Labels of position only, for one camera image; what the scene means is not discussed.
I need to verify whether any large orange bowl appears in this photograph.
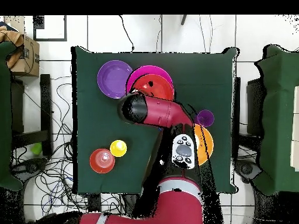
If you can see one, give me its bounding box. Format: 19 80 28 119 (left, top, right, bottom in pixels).
193 124 214 166

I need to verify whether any green cloth side table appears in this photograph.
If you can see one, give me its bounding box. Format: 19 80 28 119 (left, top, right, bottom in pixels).
0 41 24 192
254 44 299 197

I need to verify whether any purple cup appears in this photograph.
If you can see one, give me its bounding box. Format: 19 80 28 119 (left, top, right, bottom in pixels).
195 109 215 127

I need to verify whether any black square floor frame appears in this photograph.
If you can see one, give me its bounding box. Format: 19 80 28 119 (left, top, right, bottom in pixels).
32 15 68 42

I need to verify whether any black floor base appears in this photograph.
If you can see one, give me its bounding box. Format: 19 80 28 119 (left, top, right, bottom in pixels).
10 157 47 178
234 159 261 184

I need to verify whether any tangle of floor cables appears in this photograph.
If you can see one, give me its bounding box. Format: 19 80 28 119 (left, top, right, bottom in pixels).
11 76 122 220

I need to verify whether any thin black floor cable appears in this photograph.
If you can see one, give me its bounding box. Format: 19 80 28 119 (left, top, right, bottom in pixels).
119 15 135 53

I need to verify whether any small red bowl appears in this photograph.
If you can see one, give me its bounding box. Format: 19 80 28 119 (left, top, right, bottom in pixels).
89 148 116 174

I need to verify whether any large pink bowl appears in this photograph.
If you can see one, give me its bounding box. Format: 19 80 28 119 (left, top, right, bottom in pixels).
126 65 174 94

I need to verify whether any cardboard box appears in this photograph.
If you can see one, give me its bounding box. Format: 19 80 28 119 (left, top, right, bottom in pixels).
5 25 40 78

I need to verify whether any black metal stand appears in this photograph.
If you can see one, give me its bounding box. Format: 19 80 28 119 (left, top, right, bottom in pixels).
11 73 53 157

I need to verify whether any small green floor cup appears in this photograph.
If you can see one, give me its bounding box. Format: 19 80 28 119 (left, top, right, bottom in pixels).
30 142 43 155

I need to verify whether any yellow cup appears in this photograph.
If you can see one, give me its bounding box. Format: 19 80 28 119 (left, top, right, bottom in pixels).
109 139 128 158

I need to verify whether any large purple shallow bowl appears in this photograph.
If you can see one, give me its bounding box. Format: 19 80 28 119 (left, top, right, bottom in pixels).
97 59 134 100

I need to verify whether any large red shallow bowl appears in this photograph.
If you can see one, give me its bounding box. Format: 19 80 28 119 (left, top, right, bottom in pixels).
131 73 175 102

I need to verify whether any dark green tablecloth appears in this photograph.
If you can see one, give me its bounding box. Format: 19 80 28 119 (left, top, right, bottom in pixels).
71 45 240 194

